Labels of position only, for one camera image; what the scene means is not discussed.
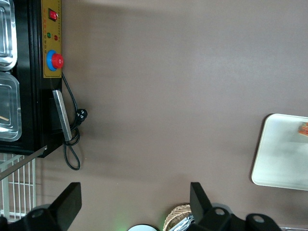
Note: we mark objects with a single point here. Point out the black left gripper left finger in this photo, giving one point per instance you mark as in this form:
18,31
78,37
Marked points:
67,204

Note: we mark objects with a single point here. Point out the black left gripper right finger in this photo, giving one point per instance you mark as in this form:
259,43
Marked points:
199,204

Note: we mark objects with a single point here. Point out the orange sandwich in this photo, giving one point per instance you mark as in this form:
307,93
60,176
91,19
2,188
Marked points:
303,129

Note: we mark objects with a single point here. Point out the silver foil tray stack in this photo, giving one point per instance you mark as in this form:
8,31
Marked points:
184,223

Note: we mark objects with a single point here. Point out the beige plastic tray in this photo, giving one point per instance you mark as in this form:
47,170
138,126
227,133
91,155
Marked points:
279,154

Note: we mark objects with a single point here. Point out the light wicker basket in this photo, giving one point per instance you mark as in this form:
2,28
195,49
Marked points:
175,214

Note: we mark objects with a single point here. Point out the steel container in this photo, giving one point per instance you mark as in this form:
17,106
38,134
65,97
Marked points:
8,108
7,36

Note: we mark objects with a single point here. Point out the black sealing machine yellow panel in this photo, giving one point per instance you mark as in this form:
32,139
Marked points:
29,84

